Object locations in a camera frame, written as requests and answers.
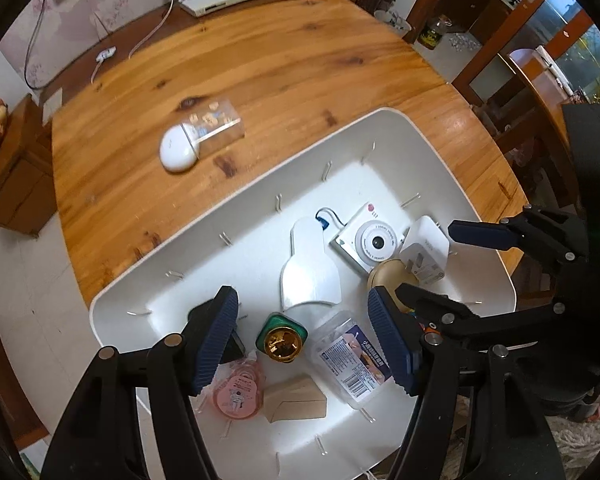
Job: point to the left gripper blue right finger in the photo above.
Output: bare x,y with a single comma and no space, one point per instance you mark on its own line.
399,335

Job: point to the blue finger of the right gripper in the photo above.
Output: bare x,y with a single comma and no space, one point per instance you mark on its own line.
448,315
482,234

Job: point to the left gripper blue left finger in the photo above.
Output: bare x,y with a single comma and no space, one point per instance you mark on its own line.
211,325

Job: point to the round beige compact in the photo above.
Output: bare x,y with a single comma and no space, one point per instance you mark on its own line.
391,274

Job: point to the pink round tape case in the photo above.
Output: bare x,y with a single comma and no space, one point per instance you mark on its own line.
239,395

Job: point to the white square charger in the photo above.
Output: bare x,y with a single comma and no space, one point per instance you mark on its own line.
425,251

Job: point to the green bottle gold cap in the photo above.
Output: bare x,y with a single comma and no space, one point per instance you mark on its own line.
281,338

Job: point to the blue label plastic box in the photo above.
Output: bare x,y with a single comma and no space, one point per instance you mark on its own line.
347,359

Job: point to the beige angular box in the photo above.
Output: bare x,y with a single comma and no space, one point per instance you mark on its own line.
299,398

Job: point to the multicolour puzzle cube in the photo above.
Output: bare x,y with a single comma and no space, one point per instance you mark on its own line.
422,322

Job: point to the white plastic tray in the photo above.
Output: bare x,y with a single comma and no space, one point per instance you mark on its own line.
382,158

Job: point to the wooden chair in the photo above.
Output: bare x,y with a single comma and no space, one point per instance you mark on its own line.
526,121

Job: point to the white oval mouse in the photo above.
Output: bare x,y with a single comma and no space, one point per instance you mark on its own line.
178,150

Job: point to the white plastic bucket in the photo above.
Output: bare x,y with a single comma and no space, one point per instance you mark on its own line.
394,21

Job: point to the wooden side cabinet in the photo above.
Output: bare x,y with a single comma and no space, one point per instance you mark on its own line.
27,190

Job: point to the white paper on bench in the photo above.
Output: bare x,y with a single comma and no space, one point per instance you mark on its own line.
52,105

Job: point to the white toy camera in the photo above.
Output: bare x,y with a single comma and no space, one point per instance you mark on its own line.
366,240

